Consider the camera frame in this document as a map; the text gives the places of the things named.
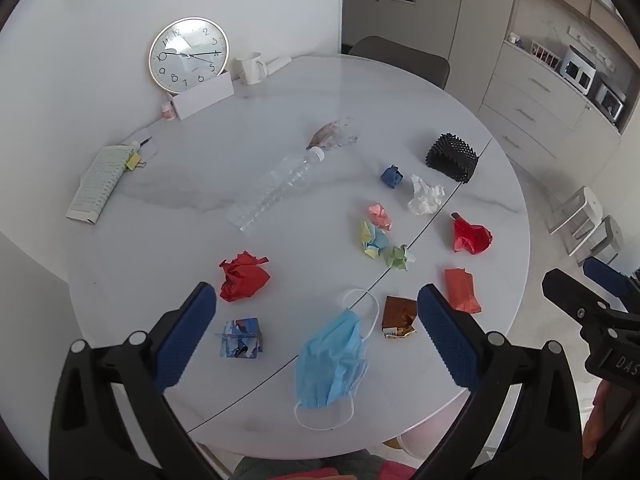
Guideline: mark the blue printed small carton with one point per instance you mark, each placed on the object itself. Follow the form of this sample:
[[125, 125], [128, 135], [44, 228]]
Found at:
[[241, 338]]

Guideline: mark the red crumpled paper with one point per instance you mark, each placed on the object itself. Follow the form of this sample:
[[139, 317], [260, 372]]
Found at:
[[244, 276]]

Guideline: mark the clear plastic wrapper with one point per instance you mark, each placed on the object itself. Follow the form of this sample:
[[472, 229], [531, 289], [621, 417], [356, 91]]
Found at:
[[334, 133]]

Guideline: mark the orange-red packet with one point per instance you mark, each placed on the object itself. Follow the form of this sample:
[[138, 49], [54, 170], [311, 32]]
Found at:
[[462, 290]]

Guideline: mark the green crumpled paper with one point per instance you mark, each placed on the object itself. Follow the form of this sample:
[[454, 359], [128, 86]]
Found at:
[[398, 257]]

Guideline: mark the grey-brown chair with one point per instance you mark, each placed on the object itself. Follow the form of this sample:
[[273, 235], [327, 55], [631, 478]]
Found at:
[[400, 57]]

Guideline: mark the grey-green quilted pants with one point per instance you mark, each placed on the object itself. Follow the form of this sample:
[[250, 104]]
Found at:
[[260, 470]]

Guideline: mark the person's right hand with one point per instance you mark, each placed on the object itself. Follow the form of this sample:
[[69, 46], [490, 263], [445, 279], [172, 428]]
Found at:
[[597, 425]]

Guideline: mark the pink paper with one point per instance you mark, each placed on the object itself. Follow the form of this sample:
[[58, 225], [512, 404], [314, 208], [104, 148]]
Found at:
[[380, 215]]

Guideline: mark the black pen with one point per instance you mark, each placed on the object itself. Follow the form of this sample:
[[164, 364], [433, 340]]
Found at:
[[145, 140]]

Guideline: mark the red plastic wrapper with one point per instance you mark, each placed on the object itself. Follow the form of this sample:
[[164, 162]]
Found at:
[[471, 238]]

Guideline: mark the blue face mask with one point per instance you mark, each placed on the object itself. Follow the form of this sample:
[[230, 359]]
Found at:
[[332, 360]]

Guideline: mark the pale green notepad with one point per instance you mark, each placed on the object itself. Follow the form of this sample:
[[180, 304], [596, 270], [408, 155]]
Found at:
[[97, 185]]

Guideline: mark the white stool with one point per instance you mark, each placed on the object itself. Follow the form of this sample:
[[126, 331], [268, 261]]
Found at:
[[575, 212]]

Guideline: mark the white rectangular box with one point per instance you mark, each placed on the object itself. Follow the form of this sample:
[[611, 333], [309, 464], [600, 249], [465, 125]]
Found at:
[[202, 96]]

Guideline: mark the beige drawer cabinet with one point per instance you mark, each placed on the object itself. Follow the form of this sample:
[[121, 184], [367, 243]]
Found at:
[[540, 110]]

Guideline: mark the brown snack wrapper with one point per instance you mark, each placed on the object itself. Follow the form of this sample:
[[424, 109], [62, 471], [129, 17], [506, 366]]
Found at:
[[398, 316]]

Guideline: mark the white mug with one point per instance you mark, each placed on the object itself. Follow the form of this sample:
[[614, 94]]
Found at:
[[250, 67]]

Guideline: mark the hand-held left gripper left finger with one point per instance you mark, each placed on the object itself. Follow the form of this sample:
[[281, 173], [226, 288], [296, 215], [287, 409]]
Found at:
[[185, 335]]

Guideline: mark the yellow binder clip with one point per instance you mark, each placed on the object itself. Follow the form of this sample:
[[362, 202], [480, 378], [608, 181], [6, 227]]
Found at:
[[133, 161]]

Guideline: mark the black spiky mesh holder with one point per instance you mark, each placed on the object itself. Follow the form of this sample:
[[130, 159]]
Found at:
[[452, 157]]

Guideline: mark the beige tall cabinet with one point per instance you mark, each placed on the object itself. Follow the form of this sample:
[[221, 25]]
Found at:
[[482, 25]]

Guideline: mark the grey stool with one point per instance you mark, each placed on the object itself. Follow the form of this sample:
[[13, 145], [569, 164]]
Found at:
[[602, 240]]

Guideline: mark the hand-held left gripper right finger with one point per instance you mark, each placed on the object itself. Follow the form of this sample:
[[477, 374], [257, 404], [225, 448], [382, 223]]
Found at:
[[445, 335]]

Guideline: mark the round white wall clock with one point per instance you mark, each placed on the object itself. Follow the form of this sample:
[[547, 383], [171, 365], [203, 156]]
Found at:
[[188, 53]]

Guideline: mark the white tissue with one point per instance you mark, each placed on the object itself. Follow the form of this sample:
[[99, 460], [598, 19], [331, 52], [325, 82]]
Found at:
[[425, 196]]

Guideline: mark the white countertop appliance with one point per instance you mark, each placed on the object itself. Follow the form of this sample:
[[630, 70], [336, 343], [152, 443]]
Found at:
[[579, 68]]

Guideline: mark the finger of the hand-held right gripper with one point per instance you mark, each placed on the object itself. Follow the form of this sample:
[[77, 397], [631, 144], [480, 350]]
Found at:
[[570, 297], [607, 275]]

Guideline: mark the yellow and blue crumpled paper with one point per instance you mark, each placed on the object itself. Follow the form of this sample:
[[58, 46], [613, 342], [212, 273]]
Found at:
[[372, 240]]

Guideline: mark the clear plastic bottle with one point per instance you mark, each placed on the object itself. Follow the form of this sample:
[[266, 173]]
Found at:
[[275, 190]]

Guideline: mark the silver countertop appliance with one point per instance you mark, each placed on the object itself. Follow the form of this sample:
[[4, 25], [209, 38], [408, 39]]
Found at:
[[610, 98]]

